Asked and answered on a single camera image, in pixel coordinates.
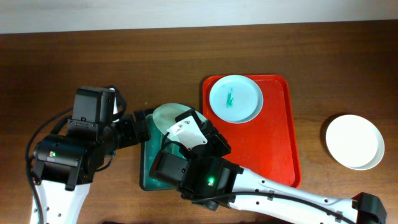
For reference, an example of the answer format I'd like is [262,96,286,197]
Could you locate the white plate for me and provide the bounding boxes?
[153,103,207,142]
[208,75,264,124]
[325,114,385,170]

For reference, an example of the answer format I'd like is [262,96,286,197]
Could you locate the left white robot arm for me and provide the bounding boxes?
[25,86,150,223]

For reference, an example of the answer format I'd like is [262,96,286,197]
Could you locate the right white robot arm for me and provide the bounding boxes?
[149,105,387,224]

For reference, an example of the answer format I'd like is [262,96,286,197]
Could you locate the dark green water tray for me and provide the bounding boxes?
[139,114,175,191]

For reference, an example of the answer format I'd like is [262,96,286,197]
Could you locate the red plastic tray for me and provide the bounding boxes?
[202,74,302,188]

